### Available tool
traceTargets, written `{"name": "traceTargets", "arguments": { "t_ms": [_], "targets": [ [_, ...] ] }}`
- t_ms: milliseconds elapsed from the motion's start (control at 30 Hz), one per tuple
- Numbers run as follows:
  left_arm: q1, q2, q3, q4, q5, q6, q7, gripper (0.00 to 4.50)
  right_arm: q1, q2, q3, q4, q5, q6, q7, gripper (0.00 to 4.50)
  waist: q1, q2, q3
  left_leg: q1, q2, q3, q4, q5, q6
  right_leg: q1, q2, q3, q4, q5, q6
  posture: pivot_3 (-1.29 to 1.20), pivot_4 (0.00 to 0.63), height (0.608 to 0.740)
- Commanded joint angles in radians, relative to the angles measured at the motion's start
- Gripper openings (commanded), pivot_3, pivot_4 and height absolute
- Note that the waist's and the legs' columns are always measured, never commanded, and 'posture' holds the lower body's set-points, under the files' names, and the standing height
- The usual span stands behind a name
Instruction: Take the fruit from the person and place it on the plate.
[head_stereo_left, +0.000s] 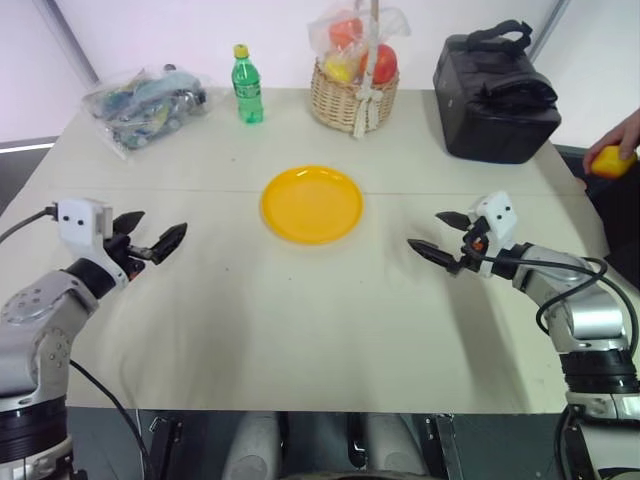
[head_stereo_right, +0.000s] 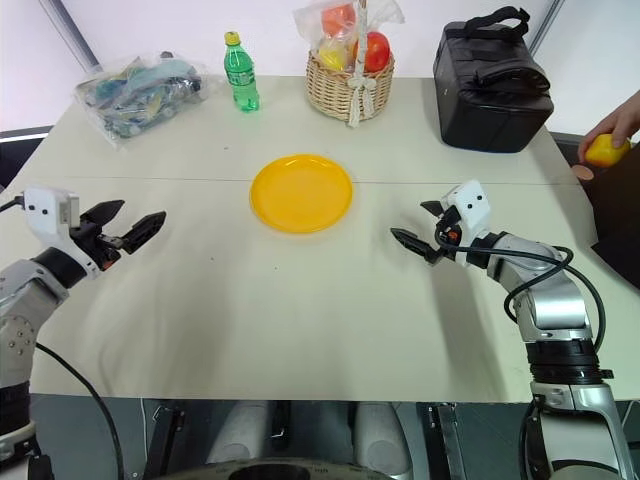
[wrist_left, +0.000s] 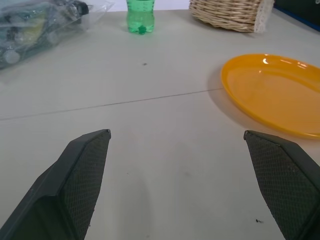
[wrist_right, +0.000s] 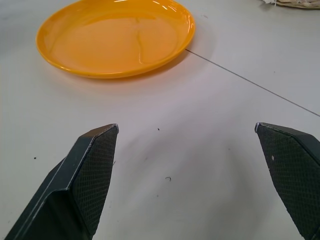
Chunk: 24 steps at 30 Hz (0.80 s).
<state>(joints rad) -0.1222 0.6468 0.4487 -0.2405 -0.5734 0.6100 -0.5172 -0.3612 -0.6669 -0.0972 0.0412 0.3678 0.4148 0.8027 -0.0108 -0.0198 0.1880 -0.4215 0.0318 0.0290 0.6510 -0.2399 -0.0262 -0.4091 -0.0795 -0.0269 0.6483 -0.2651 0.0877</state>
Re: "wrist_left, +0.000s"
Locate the green plastic bottle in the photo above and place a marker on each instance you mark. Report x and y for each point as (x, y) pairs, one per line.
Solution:
(140, 17)

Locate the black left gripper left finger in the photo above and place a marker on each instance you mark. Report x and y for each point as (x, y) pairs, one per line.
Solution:
(67, 185)

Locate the clear plastic bag of items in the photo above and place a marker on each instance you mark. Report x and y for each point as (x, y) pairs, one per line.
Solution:
(32, 30)

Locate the orange plastic plate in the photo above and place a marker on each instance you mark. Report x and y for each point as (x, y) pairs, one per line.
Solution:
(272, 92)

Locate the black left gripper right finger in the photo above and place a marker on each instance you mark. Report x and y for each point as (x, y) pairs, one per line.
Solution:
(282, 180)

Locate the dark blue box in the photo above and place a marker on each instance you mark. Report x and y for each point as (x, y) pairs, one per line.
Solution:
(300, 12)

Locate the woven wicker basket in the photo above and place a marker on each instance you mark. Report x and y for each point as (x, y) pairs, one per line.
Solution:
(225, 12)

